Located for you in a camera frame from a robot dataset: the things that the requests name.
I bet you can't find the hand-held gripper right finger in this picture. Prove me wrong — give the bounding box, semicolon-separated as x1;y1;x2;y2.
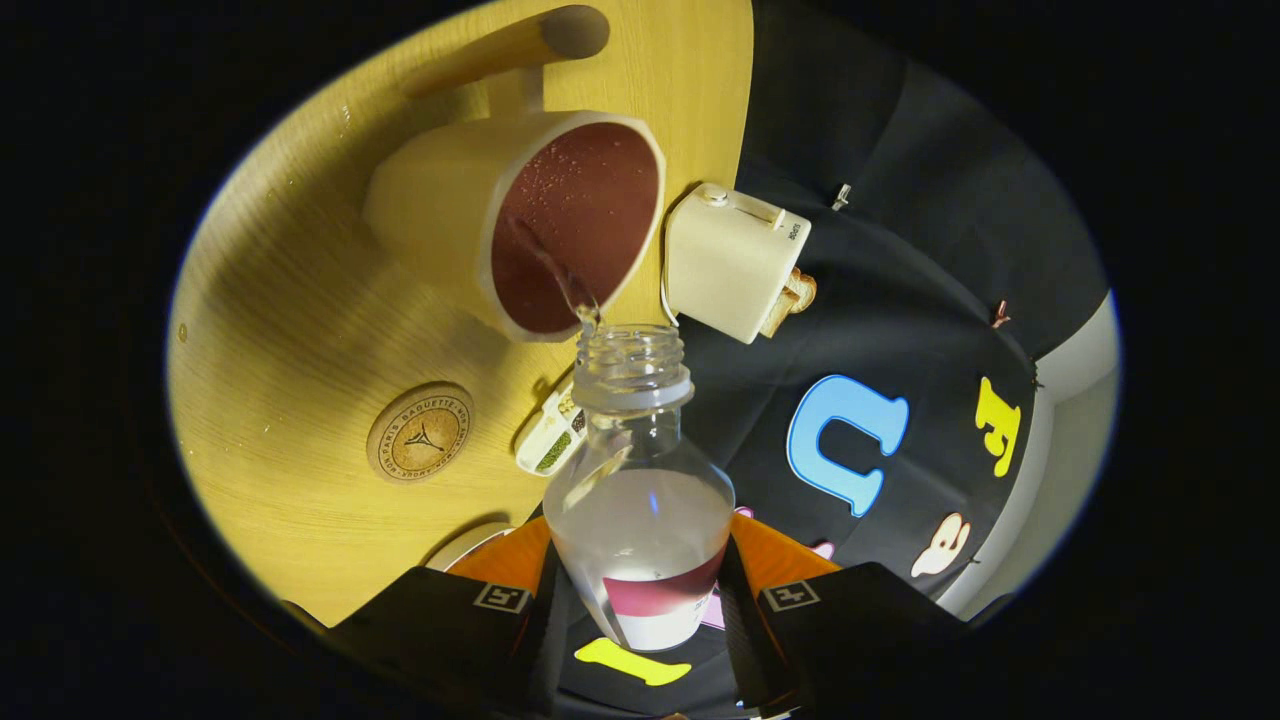
718;510;969;716

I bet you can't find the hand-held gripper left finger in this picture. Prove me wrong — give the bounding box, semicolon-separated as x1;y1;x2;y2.
325;515;571;716

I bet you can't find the clear plastic juice bottle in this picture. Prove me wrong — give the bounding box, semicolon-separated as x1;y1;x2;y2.
543;322;737;653

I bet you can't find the round cork coaster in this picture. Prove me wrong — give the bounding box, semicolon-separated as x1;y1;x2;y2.
366;383;476;485

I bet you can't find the beige cup with wooden handle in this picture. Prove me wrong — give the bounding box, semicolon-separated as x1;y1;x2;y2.
362;5;668;344

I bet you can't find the white divided snack tray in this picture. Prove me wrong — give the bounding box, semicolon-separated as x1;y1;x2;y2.
514;380;589;477

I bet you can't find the cream white toaster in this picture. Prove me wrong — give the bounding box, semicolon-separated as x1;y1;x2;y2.
664;182;812;345

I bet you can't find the black backdrop cloth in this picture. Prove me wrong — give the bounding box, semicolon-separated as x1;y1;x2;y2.
555;0;1111;716

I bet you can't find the wooden table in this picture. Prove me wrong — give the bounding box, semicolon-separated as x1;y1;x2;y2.
165;0;756;629

